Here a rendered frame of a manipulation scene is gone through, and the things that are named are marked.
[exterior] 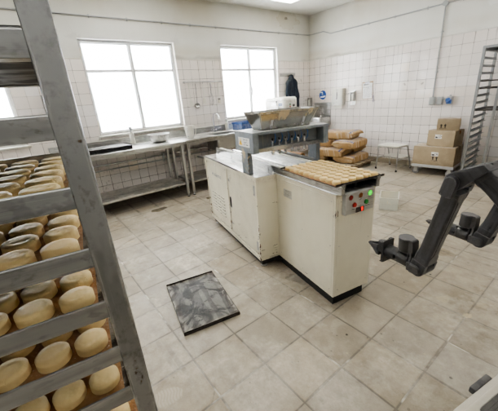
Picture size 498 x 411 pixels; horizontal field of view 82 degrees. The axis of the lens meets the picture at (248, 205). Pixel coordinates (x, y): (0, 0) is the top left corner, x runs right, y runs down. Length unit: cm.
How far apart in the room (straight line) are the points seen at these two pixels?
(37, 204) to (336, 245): 174
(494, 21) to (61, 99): 576
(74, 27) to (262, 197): 368
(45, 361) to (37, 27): 47
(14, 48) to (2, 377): 46
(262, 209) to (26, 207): 205
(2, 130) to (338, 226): 173
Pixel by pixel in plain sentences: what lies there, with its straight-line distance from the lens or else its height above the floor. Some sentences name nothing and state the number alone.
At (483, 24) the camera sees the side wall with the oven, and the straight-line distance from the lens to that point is 593.
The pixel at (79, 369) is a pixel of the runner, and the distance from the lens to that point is 58.
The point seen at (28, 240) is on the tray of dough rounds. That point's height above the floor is 124.
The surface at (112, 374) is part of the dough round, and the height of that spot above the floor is 97.
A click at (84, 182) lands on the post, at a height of 135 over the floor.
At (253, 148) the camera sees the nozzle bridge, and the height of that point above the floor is 107.
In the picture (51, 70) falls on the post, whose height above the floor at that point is 147.
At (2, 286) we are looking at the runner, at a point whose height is 123.
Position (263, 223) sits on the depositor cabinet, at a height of 43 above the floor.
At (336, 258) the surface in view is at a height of 40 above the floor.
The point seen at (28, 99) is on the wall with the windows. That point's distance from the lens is 488.
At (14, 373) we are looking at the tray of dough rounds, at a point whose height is 106.
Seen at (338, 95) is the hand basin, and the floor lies 134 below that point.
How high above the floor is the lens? 143
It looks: 20 degrees down
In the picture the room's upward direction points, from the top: 4 degrees counter-clockwise
